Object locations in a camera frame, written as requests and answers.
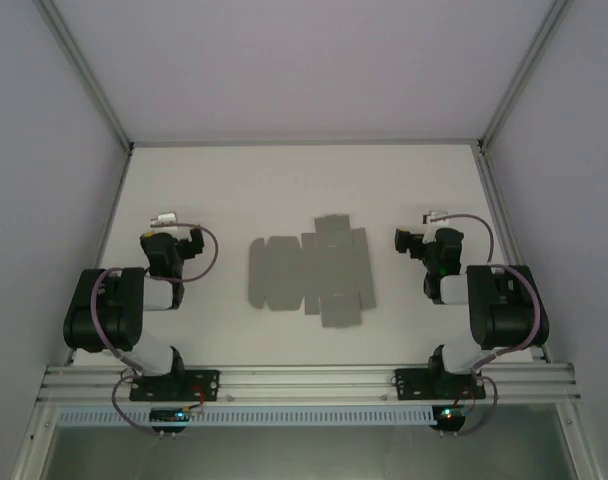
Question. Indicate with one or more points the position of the grey paper box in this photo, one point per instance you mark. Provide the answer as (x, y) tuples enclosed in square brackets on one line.
[(304, 270)]

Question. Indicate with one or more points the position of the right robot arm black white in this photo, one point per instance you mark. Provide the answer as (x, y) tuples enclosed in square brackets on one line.
[(509, 315)]

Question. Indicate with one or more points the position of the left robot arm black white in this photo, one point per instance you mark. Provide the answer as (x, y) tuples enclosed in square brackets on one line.
[(104, 312)]

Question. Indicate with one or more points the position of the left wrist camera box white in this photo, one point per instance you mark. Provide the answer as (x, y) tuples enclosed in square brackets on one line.
[(163, 219)]

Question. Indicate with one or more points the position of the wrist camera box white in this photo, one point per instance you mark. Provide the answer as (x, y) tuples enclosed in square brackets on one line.
[(434, 220), (163, 219)]

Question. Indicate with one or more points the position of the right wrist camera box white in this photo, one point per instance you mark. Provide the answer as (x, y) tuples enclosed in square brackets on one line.
[(434, 220)]

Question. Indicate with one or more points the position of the aluminium table side rail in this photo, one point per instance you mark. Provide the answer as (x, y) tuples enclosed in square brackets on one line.
[(504, 235)]

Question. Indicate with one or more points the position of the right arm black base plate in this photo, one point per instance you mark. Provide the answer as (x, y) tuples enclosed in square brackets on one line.
[(409, 385)]

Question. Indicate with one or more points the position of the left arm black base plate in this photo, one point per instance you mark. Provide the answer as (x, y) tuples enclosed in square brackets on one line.
[(204, 385)]

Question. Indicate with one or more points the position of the aluminium mounting rail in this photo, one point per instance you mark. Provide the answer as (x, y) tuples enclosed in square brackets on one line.
[(304, 382)]

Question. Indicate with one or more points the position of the aluminium frame post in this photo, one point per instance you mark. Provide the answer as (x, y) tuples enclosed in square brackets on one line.
[(86, 75), (526, 75)]

